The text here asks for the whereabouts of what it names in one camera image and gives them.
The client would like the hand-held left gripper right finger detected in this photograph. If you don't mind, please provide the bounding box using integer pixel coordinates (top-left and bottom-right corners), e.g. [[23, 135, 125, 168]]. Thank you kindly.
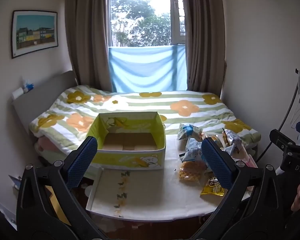
[[192, 137, 283, 240]]

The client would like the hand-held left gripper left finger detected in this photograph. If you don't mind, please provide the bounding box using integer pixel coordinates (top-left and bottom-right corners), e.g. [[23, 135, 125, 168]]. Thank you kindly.
[[16, 136, 108, 240]]

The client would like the white orange cake packet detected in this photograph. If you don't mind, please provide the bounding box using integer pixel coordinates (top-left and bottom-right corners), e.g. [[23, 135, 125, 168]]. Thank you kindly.
[[202, 133, 224, 143]]

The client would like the grey foil snack packet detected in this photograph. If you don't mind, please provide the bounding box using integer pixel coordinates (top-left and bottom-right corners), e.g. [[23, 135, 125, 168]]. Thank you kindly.
[[221, 128, 243, 155]]

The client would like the blue white snack packet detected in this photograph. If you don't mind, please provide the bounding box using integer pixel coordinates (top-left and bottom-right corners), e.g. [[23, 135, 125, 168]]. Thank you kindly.
[[179, 148, 203, 164], [177, 124, 203, 141], [184, 137, 203, 153]]

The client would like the yellow green cardboard box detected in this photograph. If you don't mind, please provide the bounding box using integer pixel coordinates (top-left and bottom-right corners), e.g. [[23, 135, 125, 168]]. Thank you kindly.
[[86, 111, 167, 170]]

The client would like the yellow black snack packet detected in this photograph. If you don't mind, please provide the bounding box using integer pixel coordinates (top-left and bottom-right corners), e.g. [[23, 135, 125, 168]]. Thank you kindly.
[[199, 175, 225, 197]]

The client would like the clear packet of yellow crackers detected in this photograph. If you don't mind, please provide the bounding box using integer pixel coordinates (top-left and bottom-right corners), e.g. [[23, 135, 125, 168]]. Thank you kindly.
[[178, 160, 207, 183]]

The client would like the pink snack packet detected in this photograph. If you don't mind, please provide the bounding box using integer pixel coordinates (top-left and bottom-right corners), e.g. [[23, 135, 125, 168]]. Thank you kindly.
[[237, 152, 258, 168]]

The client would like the pink pillow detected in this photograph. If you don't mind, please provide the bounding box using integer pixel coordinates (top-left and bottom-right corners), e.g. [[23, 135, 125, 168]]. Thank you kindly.
[[34, 137, 63, 153]]

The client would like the grey bed headboard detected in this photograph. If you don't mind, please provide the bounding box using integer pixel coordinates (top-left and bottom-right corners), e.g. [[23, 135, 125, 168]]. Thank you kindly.
[[12, 70, 78, 136]]

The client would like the floral striped blanket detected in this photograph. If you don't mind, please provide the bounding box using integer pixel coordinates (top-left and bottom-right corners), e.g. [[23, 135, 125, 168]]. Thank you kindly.
[[29, 85, 262, 153]]

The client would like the blue white small bottle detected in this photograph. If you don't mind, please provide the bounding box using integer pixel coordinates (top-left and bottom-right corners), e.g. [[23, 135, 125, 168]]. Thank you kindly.
[[23, 79, 35, 92]]

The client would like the white tissue roll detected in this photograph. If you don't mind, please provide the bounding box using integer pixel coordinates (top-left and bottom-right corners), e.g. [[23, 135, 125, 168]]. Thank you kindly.
[[12, 87, 25, 100]]

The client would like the light blue cloth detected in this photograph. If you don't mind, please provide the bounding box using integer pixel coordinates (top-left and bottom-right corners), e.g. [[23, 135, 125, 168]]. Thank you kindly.
[[108, 44, 187, 93]]

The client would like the brown curtain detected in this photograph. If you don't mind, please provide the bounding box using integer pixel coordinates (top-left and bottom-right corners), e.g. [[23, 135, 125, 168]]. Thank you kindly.
[[64, 0, 113, 93], [181, 0, 227, 92]]

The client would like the window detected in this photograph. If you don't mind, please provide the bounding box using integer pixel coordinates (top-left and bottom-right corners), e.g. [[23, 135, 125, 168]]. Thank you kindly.
[[107, 0, 187, 48]]

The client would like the black cable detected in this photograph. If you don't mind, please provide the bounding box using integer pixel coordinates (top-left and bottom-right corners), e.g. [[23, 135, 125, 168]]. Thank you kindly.
[[256, 69, 300, 163]]

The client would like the framed wall picture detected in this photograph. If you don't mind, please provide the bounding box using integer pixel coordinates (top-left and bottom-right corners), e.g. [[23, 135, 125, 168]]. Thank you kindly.
[[11, 10, 58, 59]]

